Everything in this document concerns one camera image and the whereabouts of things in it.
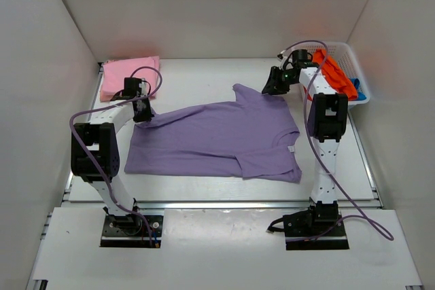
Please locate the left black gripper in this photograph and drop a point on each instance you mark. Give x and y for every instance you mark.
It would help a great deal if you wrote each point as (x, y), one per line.
(143, 113)

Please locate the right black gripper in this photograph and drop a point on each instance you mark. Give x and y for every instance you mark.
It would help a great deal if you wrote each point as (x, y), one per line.
(274, 81)

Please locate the purple t shirt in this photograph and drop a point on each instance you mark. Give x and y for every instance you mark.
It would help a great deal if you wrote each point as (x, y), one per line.
(252, 137)

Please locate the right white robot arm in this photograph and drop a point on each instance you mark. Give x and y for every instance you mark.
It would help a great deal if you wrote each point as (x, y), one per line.
(325, 124)

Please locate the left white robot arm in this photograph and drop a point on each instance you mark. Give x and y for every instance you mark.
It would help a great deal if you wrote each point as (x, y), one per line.
(95, 156)

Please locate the folded pink t shirt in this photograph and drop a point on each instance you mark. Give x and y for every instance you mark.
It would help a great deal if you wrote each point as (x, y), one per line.
(114, 72)

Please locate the orange t shirt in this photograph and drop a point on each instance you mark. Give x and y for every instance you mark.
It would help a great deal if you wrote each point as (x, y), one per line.
(334, 75)

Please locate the white plastic basket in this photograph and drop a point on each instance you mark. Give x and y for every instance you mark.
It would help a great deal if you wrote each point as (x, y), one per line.
(347, 61)

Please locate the blue t shirt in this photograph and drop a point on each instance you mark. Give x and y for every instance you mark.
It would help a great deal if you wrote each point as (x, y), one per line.
(357, 85)

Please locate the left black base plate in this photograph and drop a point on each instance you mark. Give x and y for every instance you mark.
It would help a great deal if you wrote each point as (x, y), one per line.
(131, 232)

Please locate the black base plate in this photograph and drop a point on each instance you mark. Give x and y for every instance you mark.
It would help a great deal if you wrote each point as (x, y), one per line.
(131, 232)
(311, 230)

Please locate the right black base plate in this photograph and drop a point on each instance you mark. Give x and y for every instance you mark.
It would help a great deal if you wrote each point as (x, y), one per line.
(311, 230)

